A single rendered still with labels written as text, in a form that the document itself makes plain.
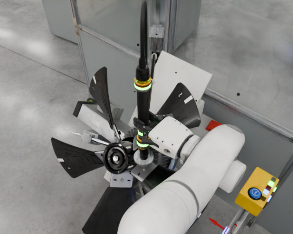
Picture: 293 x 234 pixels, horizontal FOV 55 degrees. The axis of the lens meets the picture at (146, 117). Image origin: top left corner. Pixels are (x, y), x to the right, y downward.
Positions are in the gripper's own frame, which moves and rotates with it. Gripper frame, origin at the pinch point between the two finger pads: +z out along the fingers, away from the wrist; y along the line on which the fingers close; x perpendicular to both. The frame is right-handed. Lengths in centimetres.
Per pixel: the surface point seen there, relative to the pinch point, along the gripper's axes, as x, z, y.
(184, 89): -5.1, 1.1, 23.5
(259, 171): -39, -33, 35
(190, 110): -4.9, -6.6, 16.4
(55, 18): -116, 259, 133
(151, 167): -28.3, -1.5, 2.4
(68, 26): -120, 238, 136
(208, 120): -61, 6, 64
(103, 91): -11.2, 27.9, 8.4
